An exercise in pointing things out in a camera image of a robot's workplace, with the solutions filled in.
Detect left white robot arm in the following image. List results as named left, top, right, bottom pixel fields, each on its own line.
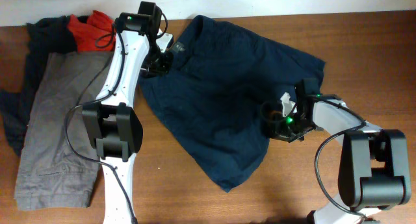
left=81, top=1, right=174, bottom=224

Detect black garment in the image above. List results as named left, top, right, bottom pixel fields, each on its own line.
left=1, top=16, right=77, bottom=156

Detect grey folded shorts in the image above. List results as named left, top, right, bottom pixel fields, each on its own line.
left=14, top=52, right=112, bottom=210

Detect navy blue shorts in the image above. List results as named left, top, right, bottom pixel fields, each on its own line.
left=140, top=15, right=325, bottom=192

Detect red garment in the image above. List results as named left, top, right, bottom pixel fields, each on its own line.
left=67, top=10, right=115, bottom=52

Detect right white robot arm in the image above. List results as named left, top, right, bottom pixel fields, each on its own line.
left=259, top=79, right=411, bottom=224

